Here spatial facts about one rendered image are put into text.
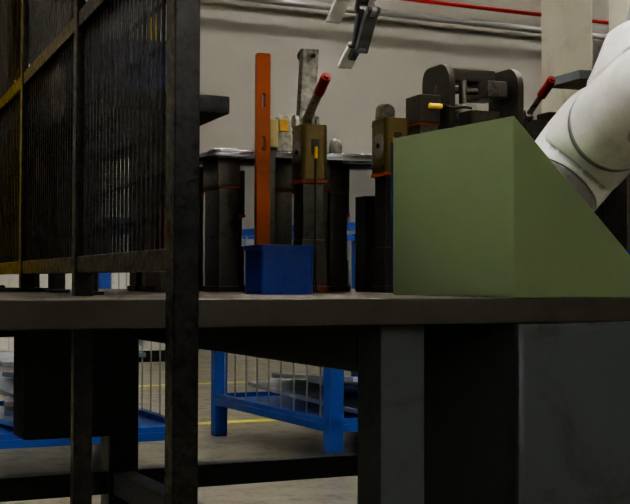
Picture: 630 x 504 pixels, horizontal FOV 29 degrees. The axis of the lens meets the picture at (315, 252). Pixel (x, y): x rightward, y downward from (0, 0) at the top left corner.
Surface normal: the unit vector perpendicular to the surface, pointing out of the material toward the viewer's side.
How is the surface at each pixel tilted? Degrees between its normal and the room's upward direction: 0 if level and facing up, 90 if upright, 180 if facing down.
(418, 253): 90
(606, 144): 137
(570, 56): 90
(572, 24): 90
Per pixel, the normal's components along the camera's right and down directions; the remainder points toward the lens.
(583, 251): 0.47, -0.02
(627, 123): -0.59, 0.59
